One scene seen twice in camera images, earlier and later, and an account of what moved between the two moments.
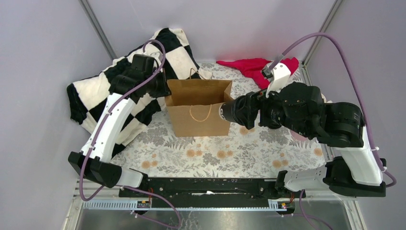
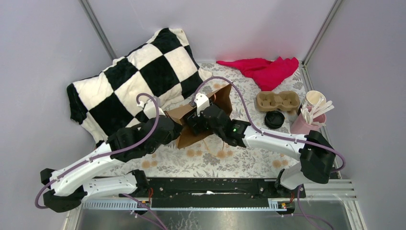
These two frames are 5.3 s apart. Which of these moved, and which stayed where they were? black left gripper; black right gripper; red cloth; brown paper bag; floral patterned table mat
Moved: black right gripper; brown paper bag; black left gripper
Stayed: floral patterned table mat; red cloth
